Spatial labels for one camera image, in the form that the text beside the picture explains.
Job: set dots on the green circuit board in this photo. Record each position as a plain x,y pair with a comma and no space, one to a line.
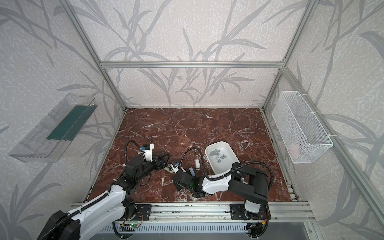
130,227

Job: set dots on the white wire mesh basket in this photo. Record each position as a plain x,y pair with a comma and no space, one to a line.
298,124

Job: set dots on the small blue stapler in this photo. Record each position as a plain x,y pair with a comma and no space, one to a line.
192,172

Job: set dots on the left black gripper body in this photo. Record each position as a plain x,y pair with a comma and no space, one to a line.
160,161

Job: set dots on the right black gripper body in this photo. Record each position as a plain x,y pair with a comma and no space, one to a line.
179,174

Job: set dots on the clear plastic wall bin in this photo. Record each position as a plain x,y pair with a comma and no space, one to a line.
49,139

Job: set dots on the small white stapler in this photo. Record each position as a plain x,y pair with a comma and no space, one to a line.
197,165

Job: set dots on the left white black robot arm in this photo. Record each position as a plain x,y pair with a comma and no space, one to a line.
87,220

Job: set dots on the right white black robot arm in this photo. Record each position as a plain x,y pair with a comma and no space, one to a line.
236,166

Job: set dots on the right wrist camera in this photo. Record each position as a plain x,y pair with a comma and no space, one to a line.
172,167

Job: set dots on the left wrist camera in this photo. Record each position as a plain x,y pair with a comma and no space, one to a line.
147,152

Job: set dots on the white oval tray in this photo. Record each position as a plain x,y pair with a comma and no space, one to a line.
219,165

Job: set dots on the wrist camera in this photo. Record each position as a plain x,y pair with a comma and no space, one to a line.
172,167
147,152

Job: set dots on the pink object in basket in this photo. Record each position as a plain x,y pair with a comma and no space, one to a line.
294,150

